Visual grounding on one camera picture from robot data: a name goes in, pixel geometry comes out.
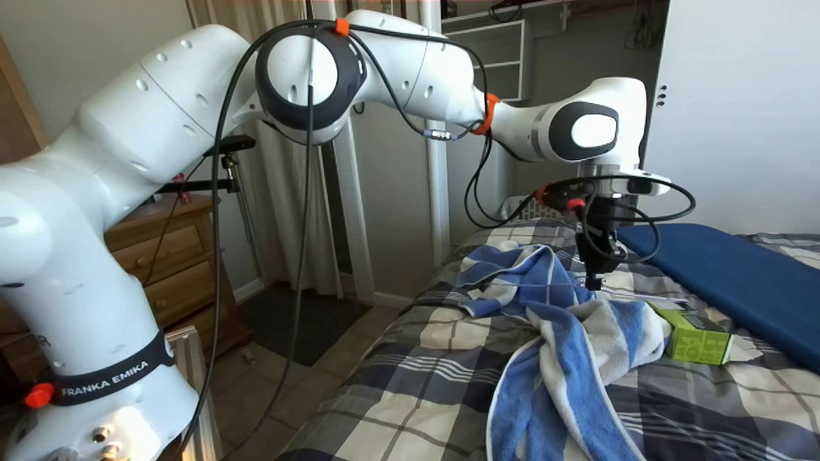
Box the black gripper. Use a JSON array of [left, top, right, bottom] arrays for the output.
[[573, 193, 629, 294]]

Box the blue white striped towel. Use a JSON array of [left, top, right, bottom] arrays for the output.
[[455, 241, 674, 461]]

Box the white plastic laundry basket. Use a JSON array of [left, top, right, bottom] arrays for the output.
[[497, 193, 583, 229]]

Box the green cardboard box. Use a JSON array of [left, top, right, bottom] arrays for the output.
[[651, 306, 735, 369]]

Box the blue padded board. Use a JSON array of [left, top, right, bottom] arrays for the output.
[[615, 223, 820, 376]]

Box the blue plaid bed comforter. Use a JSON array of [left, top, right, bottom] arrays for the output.
[[277, 219, 820, 461]]

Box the white closet door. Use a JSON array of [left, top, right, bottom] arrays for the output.
[[641, 0, 820, 238]]

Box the white closet shelf unit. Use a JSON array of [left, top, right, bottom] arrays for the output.
[[442, 18, 530, 106]]

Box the dark floor rug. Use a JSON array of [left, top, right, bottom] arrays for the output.
[[239, 283, 373, 369]]

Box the beige curtain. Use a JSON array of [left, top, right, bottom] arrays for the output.
[[185, 0, 342, 300]]

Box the wooden dresser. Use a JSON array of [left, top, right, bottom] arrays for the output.
[[0, 193, 250, 387]]

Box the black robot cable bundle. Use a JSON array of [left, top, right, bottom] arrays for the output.
[[181, 15, 700, 461]]

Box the black camera bar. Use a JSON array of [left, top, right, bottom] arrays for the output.
[[202, 133, 259, 159]]

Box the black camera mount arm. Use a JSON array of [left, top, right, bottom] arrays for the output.
[[155, 172, 243, 201]]

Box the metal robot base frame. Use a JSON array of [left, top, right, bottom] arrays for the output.
[[164, 329, 225, 461]]

